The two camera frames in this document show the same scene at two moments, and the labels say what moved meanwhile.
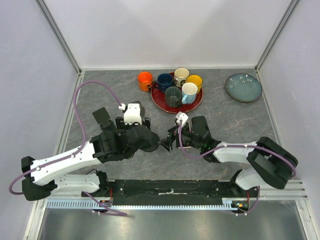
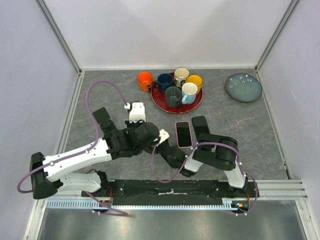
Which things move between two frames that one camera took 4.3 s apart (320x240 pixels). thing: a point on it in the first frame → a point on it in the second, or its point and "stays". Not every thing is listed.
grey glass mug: x=173 y=96 stays
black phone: x=199 y=126 stays
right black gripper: x=167 y=143 → x=159 y=145
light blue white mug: x=189 y=91 stays
